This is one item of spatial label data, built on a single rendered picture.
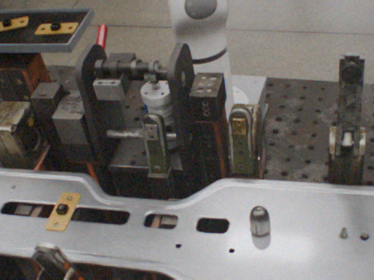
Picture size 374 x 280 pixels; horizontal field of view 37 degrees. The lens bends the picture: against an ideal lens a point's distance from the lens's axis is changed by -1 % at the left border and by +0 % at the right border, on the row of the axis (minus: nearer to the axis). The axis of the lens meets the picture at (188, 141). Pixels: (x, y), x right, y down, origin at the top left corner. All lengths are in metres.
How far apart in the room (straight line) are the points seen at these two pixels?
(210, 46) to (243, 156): 0.35
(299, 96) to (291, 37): 1.57
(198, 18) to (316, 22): 2.19
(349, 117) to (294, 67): 2.04
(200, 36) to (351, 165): 0.45
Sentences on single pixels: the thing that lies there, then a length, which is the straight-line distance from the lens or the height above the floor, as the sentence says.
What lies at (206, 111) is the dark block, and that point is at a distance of 0.98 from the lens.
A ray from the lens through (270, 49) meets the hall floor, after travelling 3.08.
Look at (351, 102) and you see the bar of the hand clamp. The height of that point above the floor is 1.14.
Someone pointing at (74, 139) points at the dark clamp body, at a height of 1.02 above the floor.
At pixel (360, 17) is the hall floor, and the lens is 3.32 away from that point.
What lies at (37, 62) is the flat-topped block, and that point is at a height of 1.07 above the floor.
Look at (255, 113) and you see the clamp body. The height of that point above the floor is 1.07.
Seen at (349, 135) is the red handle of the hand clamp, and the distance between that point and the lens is 0.93.
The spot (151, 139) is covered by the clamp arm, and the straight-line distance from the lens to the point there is 0.97.
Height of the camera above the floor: 1.70
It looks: 42 degrees down
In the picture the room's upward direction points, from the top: 11 degrees counter-clockwise
